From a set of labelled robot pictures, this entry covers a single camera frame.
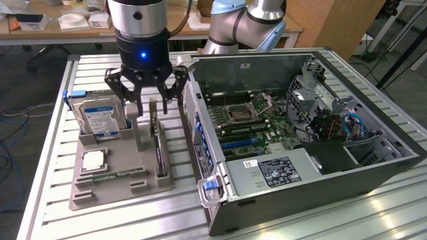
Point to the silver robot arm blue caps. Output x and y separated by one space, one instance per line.
140 22

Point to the wooden cabinet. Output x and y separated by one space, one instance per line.
350 25

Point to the open metal disk bay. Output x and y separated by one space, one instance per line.
383 150

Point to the blue case latch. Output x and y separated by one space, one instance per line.
210 186

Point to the perforated metal disk cage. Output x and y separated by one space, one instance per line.
307 97

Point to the white desk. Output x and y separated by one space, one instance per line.
419 62

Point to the metal socket cover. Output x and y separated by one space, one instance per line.
262 102

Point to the RAM stick with white label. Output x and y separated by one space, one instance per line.
249 129

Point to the white tape roll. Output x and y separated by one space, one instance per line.
70 2

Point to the white paper stack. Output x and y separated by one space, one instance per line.
200 25

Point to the white box round hollow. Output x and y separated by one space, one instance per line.
71 25

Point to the orange packet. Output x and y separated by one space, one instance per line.
14 25

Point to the green RAM stick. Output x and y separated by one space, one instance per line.
110 175

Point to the hard disk with blue caddy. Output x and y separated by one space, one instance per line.
100 117

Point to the grey packets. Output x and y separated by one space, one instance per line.
94 5

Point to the grey parts rack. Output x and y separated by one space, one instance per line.
116 190

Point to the black open PC case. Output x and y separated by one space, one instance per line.
301 205

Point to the plain white box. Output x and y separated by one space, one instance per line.
100 22

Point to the wooden desk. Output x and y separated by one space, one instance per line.
50 35

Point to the grey power supply unit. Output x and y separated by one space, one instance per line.
277 172

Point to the brown cardboard box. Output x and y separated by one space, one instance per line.
204 7

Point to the graphics card with metal bracket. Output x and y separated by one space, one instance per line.
160 155

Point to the black chair base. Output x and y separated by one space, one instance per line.
43 53

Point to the blue expansion slot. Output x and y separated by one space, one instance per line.
236 144

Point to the black slanted pole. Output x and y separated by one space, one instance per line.
401 60

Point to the grey cup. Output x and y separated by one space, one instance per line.
54 2

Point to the clear plastic bag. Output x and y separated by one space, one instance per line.
14 7

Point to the green motherboard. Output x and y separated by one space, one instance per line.
263 140

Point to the white paper label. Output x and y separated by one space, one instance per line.
108 33

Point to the white box black lid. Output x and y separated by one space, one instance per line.
34 25

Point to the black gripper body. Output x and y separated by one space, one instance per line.
143 50

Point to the CPU socket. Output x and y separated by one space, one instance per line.
240 113

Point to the silver CPU chip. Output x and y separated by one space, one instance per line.
94 160

